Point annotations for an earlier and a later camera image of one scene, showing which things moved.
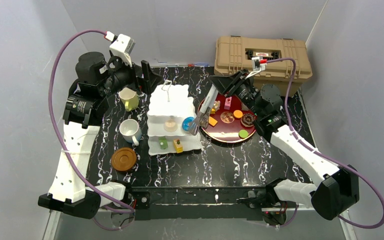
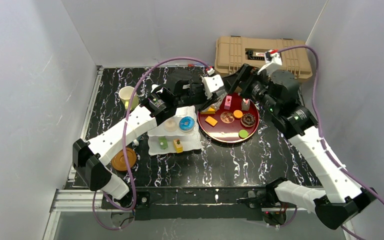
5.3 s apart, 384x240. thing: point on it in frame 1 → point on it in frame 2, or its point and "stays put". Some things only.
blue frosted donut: (187, 123) stays put
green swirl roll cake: (163, 142) stays put
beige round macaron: (170, 126) stays put
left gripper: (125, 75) → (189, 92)
